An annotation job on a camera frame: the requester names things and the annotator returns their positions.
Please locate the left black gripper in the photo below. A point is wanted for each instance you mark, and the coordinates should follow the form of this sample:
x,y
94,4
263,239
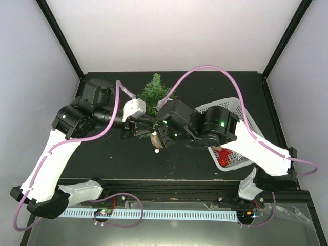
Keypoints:
x,y
129,125

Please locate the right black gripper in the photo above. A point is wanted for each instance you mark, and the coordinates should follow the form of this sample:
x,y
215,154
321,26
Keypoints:
x,y
166,140

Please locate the white ball string lights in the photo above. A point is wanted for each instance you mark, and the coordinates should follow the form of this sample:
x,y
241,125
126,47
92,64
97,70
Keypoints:
x,y
155,140

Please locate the small green christmas tree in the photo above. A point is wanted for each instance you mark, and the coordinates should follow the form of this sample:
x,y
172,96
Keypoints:
x,y
152,93

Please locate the white plastic perforated basket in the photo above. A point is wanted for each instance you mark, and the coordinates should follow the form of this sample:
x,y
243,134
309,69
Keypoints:
x,y
232,104

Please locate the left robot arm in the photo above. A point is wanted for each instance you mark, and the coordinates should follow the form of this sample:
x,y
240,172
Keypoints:
x,y
101,106

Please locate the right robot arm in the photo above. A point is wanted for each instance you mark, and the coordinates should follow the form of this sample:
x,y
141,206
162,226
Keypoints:
x,y
219,127

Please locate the red star ornament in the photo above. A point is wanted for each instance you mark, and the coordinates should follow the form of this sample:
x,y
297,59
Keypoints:
x,y
224,154

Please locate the red gift box ornament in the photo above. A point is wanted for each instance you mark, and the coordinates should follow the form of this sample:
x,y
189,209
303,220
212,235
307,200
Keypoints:
x,y
223,162

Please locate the silver star ornament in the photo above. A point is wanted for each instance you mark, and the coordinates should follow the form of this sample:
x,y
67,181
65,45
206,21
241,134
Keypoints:
x,y
237,157

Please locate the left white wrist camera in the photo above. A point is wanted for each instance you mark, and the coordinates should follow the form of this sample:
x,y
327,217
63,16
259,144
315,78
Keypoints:
x,y
134,108

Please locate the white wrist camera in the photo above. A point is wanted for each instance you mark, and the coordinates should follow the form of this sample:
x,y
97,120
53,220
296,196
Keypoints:
x,y
161,103
134,108

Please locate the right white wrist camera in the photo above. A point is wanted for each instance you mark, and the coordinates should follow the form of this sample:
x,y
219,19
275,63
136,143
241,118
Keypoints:
x,y
161,103

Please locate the white slotted cable duct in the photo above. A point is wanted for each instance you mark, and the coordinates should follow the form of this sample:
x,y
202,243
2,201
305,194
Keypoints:
x,y
148,214

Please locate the left black frame post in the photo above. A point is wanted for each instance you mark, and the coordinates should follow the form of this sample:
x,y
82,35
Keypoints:
x,y
48,14

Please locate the black frame post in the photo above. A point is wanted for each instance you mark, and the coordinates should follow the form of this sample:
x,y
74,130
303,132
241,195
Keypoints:
x,y
288,33
48,14

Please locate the right black frame post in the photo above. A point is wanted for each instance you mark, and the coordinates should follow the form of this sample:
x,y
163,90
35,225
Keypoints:
x,y
288,33

